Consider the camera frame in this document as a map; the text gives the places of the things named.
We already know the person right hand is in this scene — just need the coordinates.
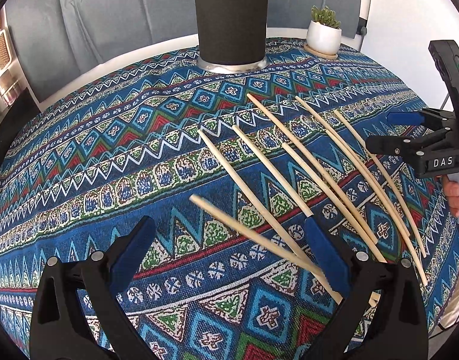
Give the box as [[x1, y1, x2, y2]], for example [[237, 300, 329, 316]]
[[442, 175, 459, 218]]

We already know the white board panel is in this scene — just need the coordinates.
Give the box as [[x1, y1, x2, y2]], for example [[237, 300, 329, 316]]
[[361, 0, 459, 111]]

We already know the round wooden coaster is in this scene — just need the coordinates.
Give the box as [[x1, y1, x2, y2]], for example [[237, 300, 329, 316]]
[[303, 43, 338, 60]]

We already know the small cactus in white pot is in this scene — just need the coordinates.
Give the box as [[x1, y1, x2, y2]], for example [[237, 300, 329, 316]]
[[306, 6, 342, 54]]

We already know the patterned blue tablecloth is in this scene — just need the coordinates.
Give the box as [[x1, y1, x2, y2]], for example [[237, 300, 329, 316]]
[[0, 38, 459, 359]]

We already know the dark side shelf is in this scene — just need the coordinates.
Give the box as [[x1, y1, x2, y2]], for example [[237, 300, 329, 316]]
[[0, 88, 41, 168]]

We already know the black cylindrical utensil holder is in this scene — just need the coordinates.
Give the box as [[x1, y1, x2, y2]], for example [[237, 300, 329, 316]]
[[195, 0, 268, 74]]

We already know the grey-blue fabric backdrop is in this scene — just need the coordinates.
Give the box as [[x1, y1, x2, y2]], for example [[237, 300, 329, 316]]
[[5, 0, 361, 101]]

